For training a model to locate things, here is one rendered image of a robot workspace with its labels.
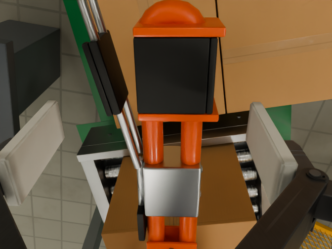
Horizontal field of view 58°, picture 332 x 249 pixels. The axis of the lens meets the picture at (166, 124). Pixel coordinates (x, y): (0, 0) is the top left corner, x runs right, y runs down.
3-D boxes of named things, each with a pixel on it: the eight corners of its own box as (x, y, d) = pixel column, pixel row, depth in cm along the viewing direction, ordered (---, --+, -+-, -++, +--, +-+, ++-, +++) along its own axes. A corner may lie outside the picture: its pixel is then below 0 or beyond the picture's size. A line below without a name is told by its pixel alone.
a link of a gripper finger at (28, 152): (20, 207, 15) (6, 207, 16) (65, 138, 22) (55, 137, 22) (5, 159, 14) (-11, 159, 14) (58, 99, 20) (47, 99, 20)
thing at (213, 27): (213, 100, 32) (218, 122, 27) (143, 100, 32) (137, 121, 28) (219, 17, 28) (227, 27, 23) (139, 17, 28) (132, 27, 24)
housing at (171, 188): (199, 191, 38) (201, 218, 34) (145, 190, 38) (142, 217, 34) (201, 145, 35) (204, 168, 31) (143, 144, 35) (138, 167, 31)
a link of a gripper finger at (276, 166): (282, 163, 14) (299, 164, 14) (250, 101, 20) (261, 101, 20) (272, 212, 15) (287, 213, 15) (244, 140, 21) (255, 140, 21)
